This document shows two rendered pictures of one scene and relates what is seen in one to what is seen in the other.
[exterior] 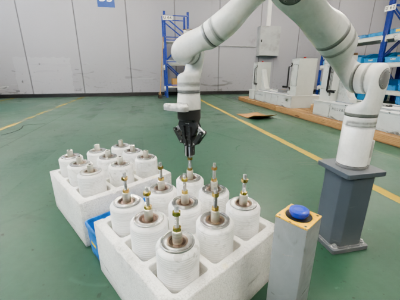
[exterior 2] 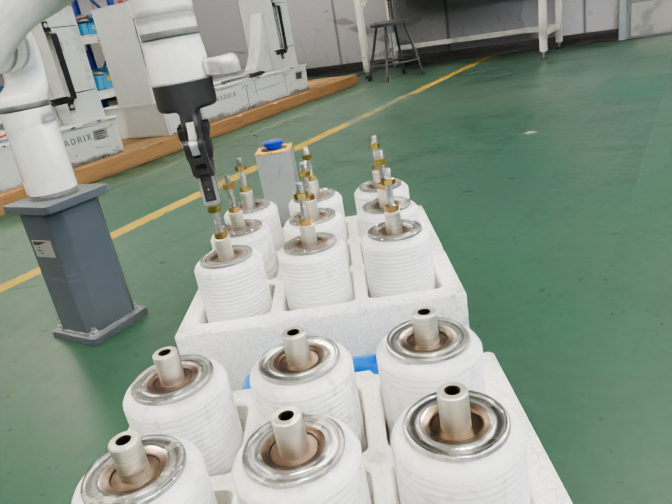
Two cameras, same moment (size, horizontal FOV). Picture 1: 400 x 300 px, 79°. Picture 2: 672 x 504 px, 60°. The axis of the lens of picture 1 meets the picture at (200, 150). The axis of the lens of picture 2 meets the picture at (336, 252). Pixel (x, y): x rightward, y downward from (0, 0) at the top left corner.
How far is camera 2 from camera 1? 138 cm
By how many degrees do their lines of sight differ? 120
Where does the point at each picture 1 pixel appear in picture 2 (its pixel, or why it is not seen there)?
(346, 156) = (69, 171)
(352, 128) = (53, 124)
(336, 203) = (108, 244)
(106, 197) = not seen: hidden behind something
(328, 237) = (127, 305)
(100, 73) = not seen: outside the picture
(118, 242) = (436, 254)
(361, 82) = (27, 47)
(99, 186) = not seen: hidden behind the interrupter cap
